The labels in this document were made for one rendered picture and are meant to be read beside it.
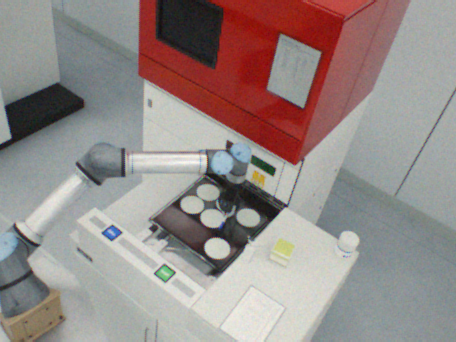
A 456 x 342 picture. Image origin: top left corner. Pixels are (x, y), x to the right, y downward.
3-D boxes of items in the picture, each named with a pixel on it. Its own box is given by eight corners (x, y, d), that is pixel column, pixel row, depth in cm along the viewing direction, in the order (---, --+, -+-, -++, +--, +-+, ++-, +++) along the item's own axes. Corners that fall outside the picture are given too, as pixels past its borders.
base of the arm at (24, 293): (12, 320, 138) (-3, 291, 136) (-3, 315, 149) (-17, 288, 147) (57, 291, 148) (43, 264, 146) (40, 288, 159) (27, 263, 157)
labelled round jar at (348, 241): (338, 242, 183) (345, 227, 176) (354, 252, 180) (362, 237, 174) (330, 253, 178) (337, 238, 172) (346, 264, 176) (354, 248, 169)
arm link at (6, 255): (-11, 292, 140) (-32, 252, 137) (0, 277, 153) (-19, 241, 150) (28, 274, 142) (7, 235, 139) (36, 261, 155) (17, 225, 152)
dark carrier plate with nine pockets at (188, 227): (205, 177, 209) (205, 176, 208) (268, 217, 197) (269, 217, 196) (152, 220, 187) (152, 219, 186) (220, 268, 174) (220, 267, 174)
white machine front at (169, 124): (146, 138, 233) (148, 70, 206) (281, 225, 204) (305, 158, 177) (141, 141, 231) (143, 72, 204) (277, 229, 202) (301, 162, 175)
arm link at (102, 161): (80, 145, 142) (235, 146, 153) (83, 143, 153) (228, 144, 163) (81, 182, 143) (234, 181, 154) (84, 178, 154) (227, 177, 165)
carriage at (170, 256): (144, 235, 186) (144, 230, 184) (216, 288, 173) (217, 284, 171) (130, 247, 181) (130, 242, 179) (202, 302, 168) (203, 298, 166)
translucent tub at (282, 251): (275, 247, 177) (278, 236, 172) (292, 256, 175) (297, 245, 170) (267, 260, 171) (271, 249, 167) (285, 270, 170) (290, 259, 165)
